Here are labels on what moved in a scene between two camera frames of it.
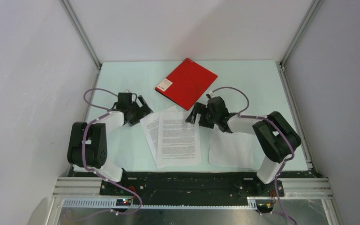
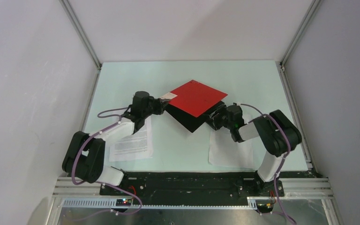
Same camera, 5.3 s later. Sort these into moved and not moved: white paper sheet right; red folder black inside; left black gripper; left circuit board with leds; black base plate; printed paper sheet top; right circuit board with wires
Moved: red folder black inside; printed paper sheet top; left black gripper
Not moved: left circuit board with leds; white paper sheet right; black base plate; right circuit board with wires
